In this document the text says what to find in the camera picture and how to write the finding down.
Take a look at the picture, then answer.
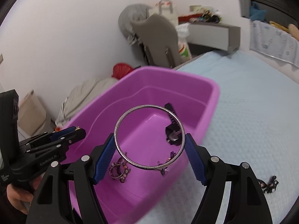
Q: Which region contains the black floral strap keychain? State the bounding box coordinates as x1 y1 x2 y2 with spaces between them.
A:
258 175 279 194

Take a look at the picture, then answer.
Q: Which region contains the grey white floating desk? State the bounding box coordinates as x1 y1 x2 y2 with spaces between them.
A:
187 22 241 54

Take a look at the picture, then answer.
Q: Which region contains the grey chair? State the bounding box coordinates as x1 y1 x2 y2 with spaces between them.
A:
131 14 183 68

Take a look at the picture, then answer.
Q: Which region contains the toy car on desk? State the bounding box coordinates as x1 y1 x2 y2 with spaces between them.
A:
201 10 221 23

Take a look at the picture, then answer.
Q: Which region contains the beige paper bag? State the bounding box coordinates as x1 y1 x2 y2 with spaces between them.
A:
18 90 47 136

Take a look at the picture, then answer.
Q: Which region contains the teal plush toy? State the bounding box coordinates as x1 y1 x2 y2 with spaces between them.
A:
249 1 266 22

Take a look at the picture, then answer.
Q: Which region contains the multicolour beaded bracelet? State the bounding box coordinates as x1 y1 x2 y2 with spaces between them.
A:
109 153 131 184

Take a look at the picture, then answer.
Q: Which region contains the light blue bed cover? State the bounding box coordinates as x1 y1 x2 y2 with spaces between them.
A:
137 49 299 224

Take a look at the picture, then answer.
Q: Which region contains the large silver bangle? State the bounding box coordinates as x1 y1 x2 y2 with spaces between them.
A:
113 104 186 171

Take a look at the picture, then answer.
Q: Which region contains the red plastic basket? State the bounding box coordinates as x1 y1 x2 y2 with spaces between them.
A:
112 63 134 80

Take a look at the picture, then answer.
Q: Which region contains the left hand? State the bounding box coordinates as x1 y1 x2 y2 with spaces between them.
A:
7 184 33 215

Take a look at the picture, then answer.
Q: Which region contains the small silver twisted bangle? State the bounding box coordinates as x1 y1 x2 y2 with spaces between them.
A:
109 164 127 180

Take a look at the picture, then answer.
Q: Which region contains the tan teddy bear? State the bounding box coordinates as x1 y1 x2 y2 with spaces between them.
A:
288 24 299 41

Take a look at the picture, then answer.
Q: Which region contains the purple plastic tub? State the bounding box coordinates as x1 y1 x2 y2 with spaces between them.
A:
66 66 220 223

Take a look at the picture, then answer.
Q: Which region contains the blue cloud pattern blanket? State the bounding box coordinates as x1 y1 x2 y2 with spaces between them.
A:
249 20 298 67

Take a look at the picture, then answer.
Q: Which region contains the white plastic bag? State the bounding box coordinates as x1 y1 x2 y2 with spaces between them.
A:
175 23 192 62

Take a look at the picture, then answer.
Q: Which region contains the pile of grey clothes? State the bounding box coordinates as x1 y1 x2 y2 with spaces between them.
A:
55 77 118 128

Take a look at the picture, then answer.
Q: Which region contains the white tote bag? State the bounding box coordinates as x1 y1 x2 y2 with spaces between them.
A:
149 0 178 27

